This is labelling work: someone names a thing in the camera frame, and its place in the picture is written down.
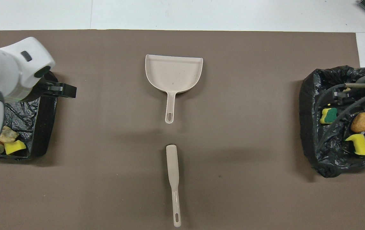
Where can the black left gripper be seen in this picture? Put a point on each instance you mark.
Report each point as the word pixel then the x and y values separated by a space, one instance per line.
pixel 40 88

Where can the pale cream bread piece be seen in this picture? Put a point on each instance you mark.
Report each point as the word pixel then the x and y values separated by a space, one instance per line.
pixel 8 134

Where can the small yellow sponge wedge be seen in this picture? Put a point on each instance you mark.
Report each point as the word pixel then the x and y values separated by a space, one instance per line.
pixel 14 147

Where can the beige plastic dustpan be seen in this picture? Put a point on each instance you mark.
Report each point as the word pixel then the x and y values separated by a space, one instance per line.
pixel 173 72

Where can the beige hand brush black bristles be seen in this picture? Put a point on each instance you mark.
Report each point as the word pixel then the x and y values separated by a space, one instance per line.
pixel 172 166

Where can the yellow green scrub sponge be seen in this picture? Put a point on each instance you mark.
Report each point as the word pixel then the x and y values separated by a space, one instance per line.
pixel 328 115

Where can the brown round bread roll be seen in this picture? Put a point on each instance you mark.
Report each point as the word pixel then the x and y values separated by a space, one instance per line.
pixel 361 122

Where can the notched yellow sponge piece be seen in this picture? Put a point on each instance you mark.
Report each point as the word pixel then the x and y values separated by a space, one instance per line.
pixel 359 145

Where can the black bag lined bin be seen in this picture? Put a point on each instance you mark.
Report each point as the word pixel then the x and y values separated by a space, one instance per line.
pixel 310 134
pixel 45 127

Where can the large brown table mat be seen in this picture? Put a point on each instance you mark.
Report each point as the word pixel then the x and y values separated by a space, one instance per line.
pixel 137 143

